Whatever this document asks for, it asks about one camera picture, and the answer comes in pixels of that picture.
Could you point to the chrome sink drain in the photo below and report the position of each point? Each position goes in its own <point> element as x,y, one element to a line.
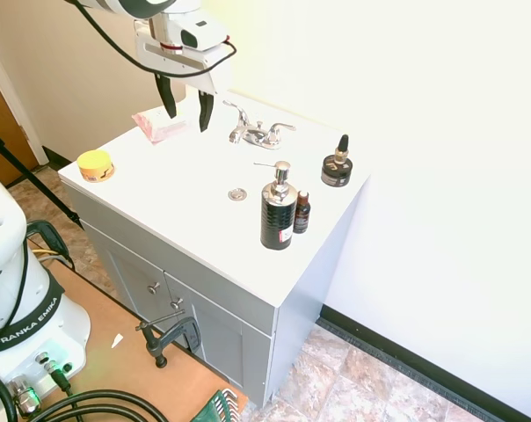
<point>237,194</point>

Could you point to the wooden door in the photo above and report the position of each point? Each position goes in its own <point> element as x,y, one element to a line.
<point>4,132</point>

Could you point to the small dark dropper bottle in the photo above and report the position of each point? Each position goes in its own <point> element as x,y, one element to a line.
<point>301,213</point>

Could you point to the chrome cabinet knob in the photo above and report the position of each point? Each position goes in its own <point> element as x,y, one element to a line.
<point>153,288</point>
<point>176,303</point>

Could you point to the black C-clamp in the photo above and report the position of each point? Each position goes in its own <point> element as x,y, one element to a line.
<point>169,334</point>

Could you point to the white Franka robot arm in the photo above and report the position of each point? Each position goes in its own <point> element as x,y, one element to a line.
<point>10,281</point>

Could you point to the grey vanity cabinet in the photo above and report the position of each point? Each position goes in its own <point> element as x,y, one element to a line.
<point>191,246</point>

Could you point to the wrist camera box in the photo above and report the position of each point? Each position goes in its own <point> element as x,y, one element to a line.
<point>199,31</point>

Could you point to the black clamp behind base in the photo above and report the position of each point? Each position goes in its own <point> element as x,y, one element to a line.
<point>50,239</point>

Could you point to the amber bottle black dropper cap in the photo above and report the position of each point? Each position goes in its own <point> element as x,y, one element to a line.
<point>342,149</point>

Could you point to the white paper scrap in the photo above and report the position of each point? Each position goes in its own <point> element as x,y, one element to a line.
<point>117,340</point>

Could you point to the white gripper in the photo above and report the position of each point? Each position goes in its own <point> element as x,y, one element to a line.
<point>179,59</point>

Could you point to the black round jar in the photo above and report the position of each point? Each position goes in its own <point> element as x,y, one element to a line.
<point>336,171</point>

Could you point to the black camera tripod leg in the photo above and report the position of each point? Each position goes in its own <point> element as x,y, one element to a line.
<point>32,180</point>

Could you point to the yellow round tin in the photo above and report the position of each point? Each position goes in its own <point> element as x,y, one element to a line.
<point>96,165</point>

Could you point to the black soap dispenser chrome pump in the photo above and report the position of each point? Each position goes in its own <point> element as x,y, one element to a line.
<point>278,212</point>

